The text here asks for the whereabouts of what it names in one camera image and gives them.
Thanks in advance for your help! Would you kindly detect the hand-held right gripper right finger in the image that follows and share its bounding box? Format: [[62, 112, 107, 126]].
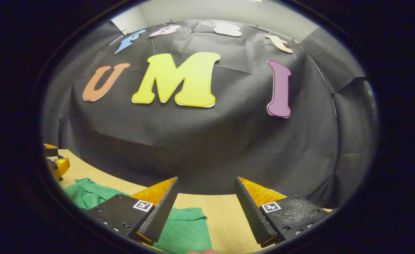
[[234, 177, 332, 248]]

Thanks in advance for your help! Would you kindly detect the green T-shirt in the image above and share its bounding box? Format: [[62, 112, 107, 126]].
[[63, 178, 213, 254]]

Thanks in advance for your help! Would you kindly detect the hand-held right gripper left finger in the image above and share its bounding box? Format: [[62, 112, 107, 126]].
[[87, 177, 179, 246]]

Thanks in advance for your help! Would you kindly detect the black backdrop cloth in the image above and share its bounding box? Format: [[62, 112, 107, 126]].
[[42, 19, 379, 208]]

